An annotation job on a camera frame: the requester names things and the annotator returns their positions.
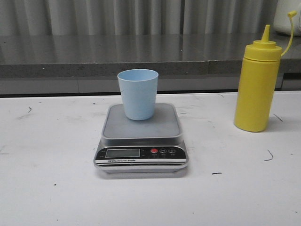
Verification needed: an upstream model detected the white rice cooker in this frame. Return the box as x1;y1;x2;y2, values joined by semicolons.
273;0;301;36

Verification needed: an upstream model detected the light blue plastic cup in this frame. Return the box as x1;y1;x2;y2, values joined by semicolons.
117;69;158;121

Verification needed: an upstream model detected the silver digital kitchen scale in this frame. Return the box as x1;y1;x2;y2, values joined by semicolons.
94;103;189;178

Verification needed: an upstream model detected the yellow squeeze bottle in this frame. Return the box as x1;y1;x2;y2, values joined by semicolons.
234;10;297;132

